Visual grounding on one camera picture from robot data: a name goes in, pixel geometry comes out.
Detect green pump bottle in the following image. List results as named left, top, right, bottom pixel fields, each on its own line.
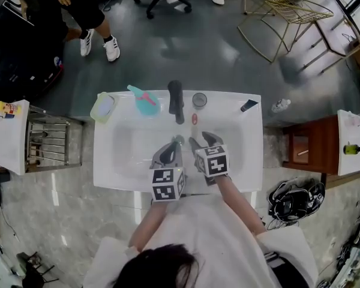
left=343, top=142, right=360, bottom=155

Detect wooden vanity with white sink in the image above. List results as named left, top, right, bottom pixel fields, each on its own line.
left=282, top=109, right=360, bottom=185

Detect yellow and red bottle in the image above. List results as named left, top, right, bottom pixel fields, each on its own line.
left=0, top=100, right=22, bottom=119

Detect clear glass cup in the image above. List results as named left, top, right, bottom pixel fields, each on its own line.
left=191, top=92, right=208, bottom=110

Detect white side table metal rack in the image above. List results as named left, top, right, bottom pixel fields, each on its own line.
left=0, top=99, right=83, bottom=176

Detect black tube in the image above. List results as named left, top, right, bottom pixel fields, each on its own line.
left=240, top=99, right=259, bottom=113

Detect black folding stand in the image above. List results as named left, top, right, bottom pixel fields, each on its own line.
left=16, top=250, right=59, bottom=288

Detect teal spray bottle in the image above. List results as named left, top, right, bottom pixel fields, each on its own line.
left=127, top=85, right=161, bottom=119

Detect green soap dish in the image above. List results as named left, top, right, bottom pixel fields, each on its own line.
left=89, top=91, right=120, bottom=124

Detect white sink vanity black frame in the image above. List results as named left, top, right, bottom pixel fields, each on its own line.
left=92, top=90, right=264, bottom=193

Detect person's white shirt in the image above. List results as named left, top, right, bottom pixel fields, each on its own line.
left=82, top=192, right=319, bottom=288

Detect gold wire chair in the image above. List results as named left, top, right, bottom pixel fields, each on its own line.
left=237, top=0, right=335, bottom=64

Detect large black cabinet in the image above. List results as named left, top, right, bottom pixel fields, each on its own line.
left=0, top=0, right=65, bottom=101

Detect wooden chair with dark seat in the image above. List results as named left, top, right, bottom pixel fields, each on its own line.
left=299, top=10, right=360, bottom=74

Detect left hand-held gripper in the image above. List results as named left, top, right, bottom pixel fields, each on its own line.
left=151, top=141, right=187, bottom=203

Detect black sink faucet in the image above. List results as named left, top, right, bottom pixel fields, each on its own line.
left=167, top=80, right=186, bottom=125

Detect black striped garment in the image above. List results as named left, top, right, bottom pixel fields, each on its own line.
left=265, top=250, right=310, bottom=288

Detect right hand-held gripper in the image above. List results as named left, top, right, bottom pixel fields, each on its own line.
left=188, top=131, right=233, bottom=187

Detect person's left forearm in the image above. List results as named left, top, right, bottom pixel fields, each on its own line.
left=128, top=201, right=169, bottom=253

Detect person's right forearm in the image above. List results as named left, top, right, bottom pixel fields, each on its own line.
left=214, top=174, right=266, bottom=236

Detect clear plastic water bottle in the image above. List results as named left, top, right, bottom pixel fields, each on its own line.
left=270, top=98, right=292, bottom=113

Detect pile of black headsets and cables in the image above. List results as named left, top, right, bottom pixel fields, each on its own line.
left=266, top=177, right=326, bottom=230

